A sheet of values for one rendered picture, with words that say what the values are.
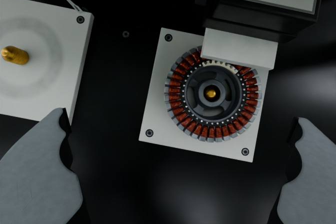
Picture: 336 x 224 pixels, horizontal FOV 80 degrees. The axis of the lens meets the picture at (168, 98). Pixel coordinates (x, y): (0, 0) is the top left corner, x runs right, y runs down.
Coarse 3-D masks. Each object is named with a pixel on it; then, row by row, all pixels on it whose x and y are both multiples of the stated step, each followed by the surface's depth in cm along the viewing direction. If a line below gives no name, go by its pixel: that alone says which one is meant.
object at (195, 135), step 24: (192, 48) 23; (168, 72) 23; (192, 72) 23; (216, 72) 25; (240, 72) 23; (168, 96) 23; (240, 96) 23; (192, 120) 23; (216, 120) 23; (240, 120) 23
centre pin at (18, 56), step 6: (6, 48) 23; (12, 48) 24; (18, 48) 24; (6, 54) 23; (12, 54) 23; (18, 54) 24; (24, 54) 25; (6, 60) 24; (12, 60) 24; (18, 60) 24; (24, 60) 25
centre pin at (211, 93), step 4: (204, 88) 24; (208, 88) 24; (212, 88) 24; (204, 92) 24; (208, 92) 24; (212, 92) 24; (216, 92) 24; (204, 96) 24; (208, 96) 24; (212, 96) 24; (216, 96) 24; (208, 100) 24; (212, 100) 24
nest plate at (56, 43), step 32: (0, 0) 26; (0, 32) 26; (32, 32) 26; (64, 32) 26; (0, 64) 26; (32, 64) 26; (64, 64) 26; (0, 96) 26; (32, 96) 26; (64, 96) 26
